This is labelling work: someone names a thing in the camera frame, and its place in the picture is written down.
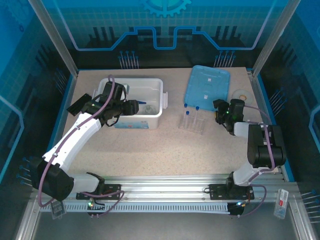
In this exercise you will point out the clear glass flask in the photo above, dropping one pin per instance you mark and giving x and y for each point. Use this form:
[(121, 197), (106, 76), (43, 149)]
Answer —
[(149, 110)]

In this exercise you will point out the clear blue-capped test tube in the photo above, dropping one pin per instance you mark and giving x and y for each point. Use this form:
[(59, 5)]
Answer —
[(185, 105), (187, 113), (197, 108)]

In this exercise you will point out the light blue bin lid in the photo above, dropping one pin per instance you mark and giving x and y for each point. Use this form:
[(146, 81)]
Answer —
[(207, 85)]

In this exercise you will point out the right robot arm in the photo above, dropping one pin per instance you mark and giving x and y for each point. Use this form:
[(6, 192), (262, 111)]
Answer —
[(265, 147)]

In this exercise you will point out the white plastic storage bin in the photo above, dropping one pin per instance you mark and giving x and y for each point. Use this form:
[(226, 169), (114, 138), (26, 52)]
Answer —
[(147, 87)]

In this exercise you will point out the clear plastic test tube rack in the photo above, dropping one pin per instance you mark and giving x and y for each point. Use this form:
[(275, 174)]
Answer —
[(197, 127)]

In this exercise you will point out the white round disc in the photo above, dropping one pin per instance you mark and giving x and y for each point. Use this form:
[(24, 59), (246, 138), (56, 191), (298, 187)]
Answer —
[(243, 95)]

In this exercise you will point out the black controller board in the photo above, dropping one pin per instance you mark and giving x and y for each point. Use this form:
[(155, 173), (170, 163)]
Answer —
[(91, 203), (236, 212)]

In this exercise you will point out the clear tag card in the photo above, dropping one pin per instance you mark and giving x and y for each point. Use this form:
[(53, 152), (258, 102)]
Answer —
[(281, 203), (58, 210)]

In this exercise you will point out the aluminium table side rail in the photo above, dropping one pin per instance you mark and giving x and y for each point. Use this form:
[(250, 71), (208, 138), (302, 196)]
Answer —
[(257, 95)]

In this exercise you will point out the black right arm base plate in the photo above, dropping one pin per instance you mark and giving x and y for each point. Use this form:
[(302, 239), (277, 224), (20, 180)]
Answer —
[(217, 191)]

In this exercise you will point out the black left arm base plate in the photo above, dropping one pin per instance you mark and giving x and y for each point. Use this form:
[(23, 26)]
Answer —
[(112, 188)]

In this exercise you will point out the aluminium front rail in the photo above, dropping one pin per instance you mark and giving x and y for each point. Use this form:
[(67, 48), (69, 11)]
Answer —
[(162, 185)]

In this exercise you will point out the aluminium frame post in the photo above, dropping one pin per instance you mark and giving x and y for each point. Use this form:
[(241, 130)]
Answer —
[(275, 37), (53, 37)]

